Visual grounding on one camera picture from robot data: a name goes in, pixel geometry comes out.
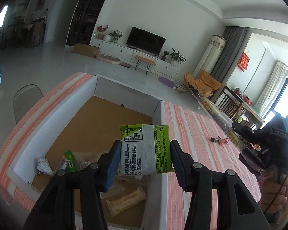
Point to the brown cardboard box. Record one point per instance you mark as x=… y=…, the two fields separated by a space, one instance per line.
x=86 y=50

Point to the white cardboard box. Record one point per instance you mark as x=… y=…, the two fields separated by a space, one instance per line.
x=81 y=114

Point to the orange lounge chair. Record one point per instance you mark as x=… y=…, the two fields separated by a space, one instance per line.
x=205 y=84

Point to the black flat television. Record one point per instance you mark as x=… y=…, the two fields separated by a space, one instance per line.
x=144 y=40

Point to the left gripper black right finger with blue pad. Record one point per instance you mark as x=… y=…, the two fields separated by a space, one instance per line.
x=236 y=207

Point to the small wooden bench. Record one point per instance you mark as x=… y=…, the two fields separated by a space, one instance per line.
x=141 y=59

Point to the red flower vase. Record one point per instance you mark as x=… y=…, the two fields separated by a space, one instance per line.
x=101 y=30

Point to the red snack packet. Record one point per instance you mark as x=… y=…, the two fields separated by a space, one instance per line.
x=223 y=141

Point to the grey curtain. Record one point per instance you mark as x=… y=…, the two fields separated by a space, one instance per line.
x=234 y=37

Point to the orange striped tablecloth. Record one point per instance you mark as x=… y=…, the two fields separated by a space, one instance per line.
x=193 y=132

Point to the small potted plant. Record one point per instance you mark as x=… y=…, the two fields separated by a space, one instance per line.
x=164 y=56

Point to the yellow biscuit pack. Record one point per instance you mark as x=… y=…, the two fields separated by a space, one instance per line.
x=119 y=205

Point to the person's right hand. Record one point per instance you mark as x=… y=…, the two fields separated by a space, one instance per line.
x=272 y=193

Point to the cluttered wooden side table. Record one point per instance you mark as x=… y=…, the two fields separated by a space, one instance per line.
x=255 y=120

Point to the wooden dining chair far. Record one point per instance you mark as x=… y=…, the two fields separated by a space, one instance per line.
x=36 y=32

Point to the beige oval floor mat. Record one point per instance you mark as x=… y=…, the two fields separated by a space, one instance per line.
x=108 y=59

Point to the green cucumber-shaped snack pack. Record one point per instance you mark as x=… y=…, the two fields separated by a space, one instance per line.
x=70 y=158

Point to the dark wooden chair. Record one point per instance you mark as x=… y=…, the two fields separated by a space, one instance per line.
x=229 y=103

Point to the purple round floor mat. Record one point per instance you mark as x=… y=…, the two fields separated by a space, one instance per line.
x=167 y=82

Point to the black snack bag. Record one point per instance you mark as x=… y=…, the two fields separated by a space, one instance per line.
x=220 y=119

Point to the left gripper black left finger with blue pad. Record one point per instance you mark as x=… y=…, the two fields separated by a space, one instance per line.
x=55 y=208

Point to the white standing air conditioner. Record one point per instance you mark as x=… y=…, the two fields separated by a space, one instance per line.
x=210 y=56

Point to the large potted green plant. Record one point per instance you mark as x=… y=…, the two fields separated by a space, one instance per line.
x=176 y=57

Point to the red wall hanging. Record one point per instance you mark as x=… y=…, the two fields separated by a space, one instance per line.
x=243 y=62

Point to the bagged bread loaf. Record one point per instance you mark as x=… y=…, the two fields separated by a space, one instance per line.
x=82 y=160

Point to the white tv cabinet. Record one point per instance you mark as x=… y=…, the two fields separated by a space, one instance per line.
x=127 y=55

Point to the brown wafer snack pack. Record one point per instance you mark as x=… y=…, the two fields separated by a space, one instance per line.
x=63 y=164

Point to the black display cabinet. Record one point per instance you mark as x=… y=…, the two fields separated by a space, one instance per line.
x=83 y=21

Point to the green white snack packet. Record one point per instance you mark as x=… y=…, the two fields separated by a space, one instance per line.
x=145 y=150

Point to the white blue snack packet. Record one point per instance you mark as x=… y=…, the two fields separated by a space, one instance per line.
x=43 y=167

